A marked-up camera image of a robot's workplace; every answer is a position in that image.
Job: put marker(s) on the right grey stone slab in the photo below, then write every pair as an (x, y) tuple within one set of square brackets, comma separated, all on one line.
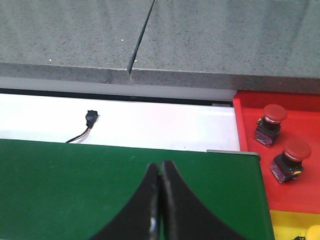
[(257, 45)]

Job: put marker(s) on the black sensor connector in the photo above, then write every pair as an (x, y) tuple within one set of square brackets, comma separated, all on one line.
[(91, 118)]

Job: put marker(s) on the red box at right edge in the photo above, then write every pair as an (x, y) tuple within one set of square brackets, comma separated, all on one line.
[(302, 122)]

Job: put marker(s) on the grey stone countertop slab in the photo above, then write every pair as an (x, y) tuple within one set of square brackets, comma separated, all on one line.
[(71, 40)]

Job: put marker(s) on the green conveyor belt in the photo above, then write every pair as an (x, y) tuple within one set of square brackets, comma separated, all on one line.
[(65, 191)]

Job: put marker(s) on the red push button front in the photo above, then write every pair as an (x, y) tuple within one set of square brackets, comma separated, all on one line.
[(288, 165)]

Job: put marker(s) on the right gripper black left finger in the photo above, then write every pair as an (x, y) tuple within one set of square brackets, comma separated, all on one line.
[(139, 219)]

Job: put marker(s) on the yellow mushroom push button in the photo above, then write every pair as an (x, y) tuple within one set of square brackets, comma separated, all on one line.
[(313, 233)]

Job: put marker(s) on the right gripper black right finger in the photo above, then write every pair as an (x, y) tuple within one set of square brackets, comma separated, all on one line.
[(184, 216)]

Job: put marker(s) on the yellow tray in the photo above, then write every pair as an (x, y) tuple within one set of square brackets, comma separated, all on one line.
[(291, 225)]

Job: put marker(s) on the red mushroom push button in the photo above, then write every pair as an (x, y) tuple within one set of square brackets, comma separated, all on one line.
[(269, 125)]

